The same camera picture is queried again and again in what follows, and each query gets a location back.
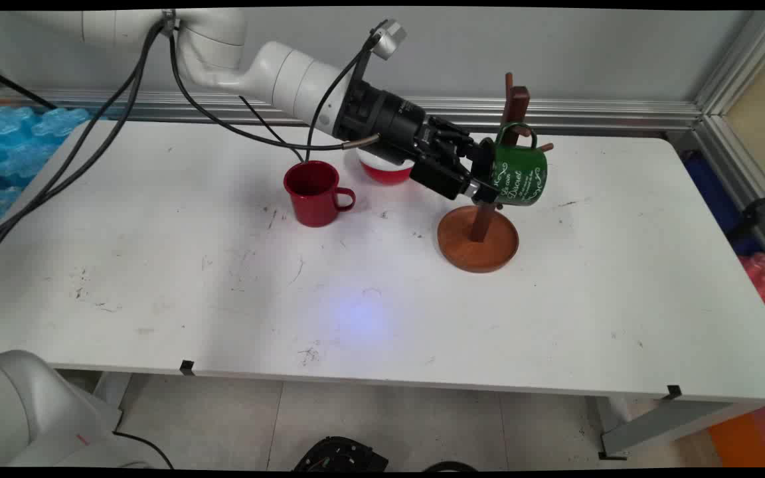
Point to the blue plastic container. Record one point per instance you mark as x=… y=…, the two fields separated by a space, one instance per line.
x=711 y=192

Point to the grey metal table leg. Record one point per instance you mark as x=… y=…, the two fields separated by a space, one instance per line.
x=111 y=395
x=668 y=425

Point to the red bowl with white inside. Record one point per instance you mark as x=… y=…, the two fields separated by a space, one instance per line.
x=386 y=175

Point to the brown wooden mug tree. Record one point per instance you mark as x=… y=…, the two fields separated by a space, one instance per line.
x=479 y=242

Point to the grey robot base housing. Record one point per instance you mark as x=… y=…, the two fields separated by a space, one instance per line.
x=30 y=411

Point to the orange floor mat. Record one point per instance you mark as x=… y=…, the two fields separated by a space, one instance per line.
x=744 y=438

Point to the long aluminium frame rail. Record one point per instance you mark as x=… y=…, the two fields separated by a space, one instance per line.
x=588 y=113

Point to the black device on floor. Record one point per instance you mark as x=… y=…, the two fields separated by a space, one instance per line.
x=339 y=455

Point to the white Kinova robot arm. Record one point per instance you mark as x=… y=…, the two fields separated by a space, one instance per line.
x=289 y=79

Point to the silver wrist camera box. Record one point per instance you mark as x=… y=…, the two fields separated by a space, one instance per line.
x=390 y=36

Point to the black slanted rod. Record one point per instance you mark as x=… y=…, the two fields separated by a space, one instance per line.
x=17 y=87

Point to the blue wrapped water bottle pack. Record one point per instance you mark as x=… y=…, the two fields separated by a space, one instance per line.
x=20 y=149

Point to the aluminium frame corner post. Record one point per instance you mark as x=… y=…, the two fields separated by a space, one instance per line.
x=741 y=79

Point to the black round object on floor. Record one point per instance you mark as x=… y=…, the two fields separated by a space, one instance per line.
x=449 y=467

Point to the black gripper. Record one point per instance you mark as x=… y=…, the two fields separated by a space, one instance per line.
x=382 y=123

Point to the black table edge clip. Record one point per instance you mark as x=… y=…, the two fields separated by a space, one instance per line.
x=673 y=392
x=187 y=366

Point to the red plastic bag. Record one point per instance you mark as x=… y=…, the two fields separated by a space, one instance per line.
x=764 y=282

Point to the green mug with white print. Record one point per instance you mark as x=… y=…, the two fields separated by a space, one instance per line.
x=522 y=172

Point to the red enamel mug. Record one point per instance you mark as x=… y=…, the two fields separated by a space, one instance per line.
x=313 y=199

